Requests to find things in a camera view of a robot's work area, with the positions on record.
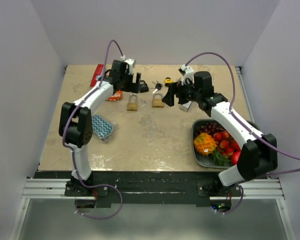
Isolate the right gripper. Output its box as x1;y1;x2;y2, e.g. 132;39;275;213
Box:
162;78;202;107

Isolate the large brass padlock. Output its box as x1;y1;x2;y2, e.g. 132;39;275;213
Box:
152;92;165;108

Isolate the yellow padlock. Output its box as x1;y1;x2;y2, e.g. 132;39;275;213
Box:
164;77;174;87

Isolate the small silver key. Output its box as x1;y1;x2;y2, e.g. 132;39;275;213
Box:
140;98;147;108

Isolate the small brass padlock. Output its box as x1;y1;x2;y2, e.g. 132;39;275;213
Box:
126;93;138;112

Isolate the black padlock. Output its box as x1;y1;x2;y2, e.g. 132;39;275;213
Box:
139;80;149;93

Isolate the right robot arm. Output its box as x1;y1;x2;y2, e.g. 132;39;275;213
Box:
162;67;278;197

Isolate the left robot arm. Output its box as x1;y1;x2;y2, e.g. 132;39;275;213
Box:
58;57;141;196

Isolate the silver toothpaste box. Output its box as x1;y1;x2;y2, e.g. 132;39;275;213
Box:
179;101;192;112

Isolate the orange box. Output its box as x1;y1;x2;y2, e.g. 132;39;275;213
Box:
106;90;123;102

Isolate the red box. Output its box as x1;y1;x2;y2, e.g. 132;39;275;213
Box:
90;64;104;88

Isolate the dark grapes bunch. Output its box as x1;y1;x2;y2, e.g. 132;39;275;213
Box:
194;122;224;136

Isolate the blue zigzag pouch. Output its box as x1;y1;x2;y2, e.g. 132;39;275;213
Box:
91;115;115;142

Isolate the grey fruit tray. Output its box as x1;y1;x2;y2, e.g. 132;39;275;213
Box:
191;119;261;171

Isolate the red lychee cluster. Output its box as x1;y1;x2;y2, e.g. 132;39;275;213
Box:
212;131;241;158

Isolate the red apple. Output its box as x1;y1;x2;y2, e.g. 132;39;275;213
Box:
231;151;241;165

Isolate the black mounting base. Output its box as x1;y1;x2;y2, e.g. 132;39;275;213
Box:
64;171;241;208

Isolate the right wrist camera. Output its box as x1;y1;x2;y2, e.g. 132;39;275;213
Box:
178;64;195;85

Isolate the purple cable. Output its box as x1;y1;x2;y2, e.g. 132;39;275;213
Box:
74;184;125;220
61;39;125;187
183;51;300;176
213;186;245;215

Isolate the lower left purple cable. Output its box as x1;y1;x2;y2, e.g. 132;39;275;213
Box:
74;184;125;220

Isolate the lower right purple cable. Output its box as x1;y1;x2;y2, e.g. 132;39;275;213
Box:
213;186;245;215

